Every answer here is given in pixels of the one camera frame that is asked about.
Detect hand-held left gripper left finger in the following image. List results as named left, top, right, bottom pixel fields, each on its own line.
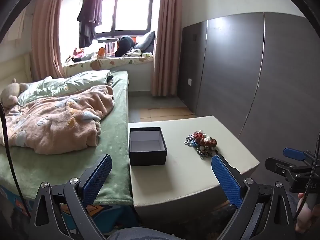
left=29, top=153, right=113, bottom=240

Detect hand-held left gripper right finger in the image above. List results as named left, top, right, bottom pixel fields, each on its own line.
left=211, top=154, right=297, bottom=240

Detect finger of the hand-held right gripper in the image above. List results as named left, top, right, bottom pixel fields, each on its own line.
left=264, top=157, right=304, bottom=178
left=283, top=147, right=316, bottom=162

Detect pile of mixed jewelry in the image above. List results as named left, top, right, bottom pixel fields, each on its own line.
left=184, top=129, right=218, bottom=158

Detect black gift box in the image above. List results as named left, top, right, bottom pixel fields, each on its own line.
left=129, top=127, right=167, bottom=167

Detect person's right hand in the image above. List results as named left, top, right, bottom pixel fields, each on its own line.
left=295, top=192, right=320, bottom=233

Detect printed bed base cover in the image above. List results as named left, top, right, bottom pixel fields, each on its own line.
left=0, top=184, right=137, bottom=233

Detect bed with green sheet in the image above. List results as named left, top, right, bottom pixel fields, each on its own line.
left=0, top=70, right=134, bottom=205

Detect peach fleece blanket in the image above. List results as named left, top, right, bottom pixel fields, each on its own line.
left=0, top=85, right=115, bottom=155

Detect person's grey trouser leg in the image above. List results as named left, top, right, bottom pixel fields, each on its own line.
left=106, top=226, right=180, bottom=240

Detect flat cardboard sheets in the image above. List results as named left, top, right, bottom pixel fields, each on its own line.
left=139, top=107, right=197, bottom=119

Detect light green quilt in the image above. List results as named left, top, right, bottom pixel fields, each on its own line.
left=17, top=69, right=113, bottom=107

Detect grey wardrobe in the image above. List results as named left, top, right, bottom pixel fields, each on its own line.
left=177, top=11, right=320, bottom=155

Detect patterned window seat cushion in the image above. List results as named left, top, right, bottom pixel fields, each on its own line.
left=62, top=56, right=154, bottom=74

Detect beige plush toy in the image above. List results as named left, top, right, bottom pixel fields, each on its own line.
left=0, top=78, right=29, bottom=107

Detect pink stuffed toy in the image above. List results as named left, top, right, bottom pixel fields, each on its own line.
left=72, top=48, right=85, bottom=60

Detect black clothing bundle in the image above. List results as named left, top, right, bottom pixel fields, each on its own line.
left=114, top=36, right=137, bottom=57

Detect cream padded headboard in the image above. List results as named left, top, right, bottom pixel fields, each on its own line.
left=0, top=52, right=32, bottom=90

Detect small grey folding table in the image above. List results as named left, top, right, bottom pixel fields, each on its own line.
left=97, top=37, right=118, bottom=55

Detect pink curtain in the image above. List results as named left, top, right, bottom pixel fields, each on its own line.
left=151, top=0, right=185, bottom=97
left=31, top=0, right=68, bottom=82

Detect grey pillow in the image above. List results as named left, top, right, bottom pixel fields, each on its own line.
left=134, top=31, right=156, bottom=52

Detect hanging dark clothes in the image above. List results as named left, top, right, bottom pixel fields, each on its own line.
left=77, top=0, right=103, bottom=48

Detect dark framed window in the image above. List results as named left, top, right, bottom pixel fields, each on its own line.
left=80, top=0, right=154, bottom=39

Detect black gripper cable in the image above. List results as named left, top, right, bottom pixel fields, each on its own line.
left=296, top=134, right=320, bottom=219
left=0, top=102, right=25, bottom=205

